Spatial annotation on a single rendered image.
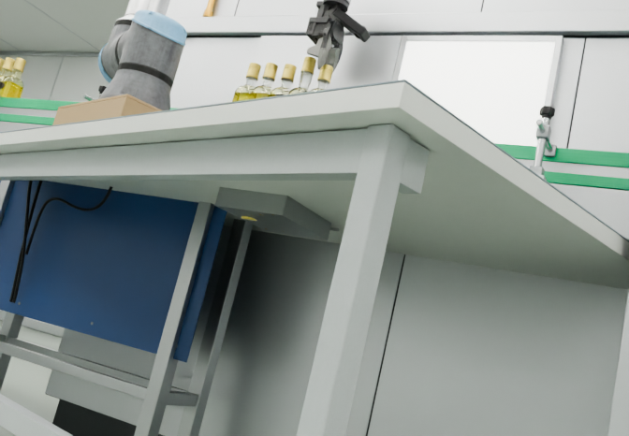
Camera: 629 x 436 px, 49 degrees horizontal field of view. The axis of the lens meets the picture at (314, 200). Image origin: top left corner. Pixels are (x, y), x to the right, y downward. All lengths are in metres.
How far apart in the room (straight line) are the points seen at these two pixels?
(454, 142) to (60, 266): 1.38
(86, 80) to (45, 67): 0.66
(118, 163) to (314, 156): 0.52
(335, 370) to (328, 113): 0.31
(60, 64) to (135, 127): 6.52
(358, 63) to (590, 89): 0.63
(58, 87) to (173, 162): 6.46
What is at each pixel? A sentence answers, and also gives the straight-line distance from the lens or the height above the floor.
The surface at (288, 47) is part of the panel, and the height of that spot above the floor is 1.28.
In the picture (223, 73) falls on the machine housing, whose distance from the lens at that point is 2.28.
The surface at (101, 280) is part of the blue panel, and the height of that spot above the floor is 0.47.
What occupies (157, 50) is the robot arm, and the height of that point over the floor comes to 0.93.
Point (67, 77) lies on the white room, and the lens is 7.59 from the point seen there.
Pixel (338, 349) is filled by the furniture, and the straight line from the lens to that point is 0.81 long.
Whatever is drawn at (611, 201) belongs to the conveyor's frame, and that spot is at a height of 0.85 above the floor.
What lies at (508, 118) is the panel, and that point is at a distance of 1.82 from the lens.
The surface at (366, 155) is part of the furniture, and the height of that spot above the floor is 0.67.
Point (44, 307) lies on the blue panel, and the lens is 2.04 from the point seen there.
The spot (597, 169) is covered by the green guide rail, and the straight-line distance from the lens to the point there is 1.57.
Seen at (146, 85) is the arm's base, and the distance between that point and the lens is 1.44.
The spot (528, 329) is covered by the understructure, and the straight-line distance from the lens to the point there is 1.70.
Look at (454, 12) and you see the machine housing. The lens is 2.00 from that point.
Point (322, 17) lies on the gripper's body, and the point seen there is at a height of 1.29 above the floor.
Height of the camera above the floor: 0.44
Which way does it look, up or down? 12 degrees up
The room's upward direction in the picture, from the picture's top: 14 degrees clockwise
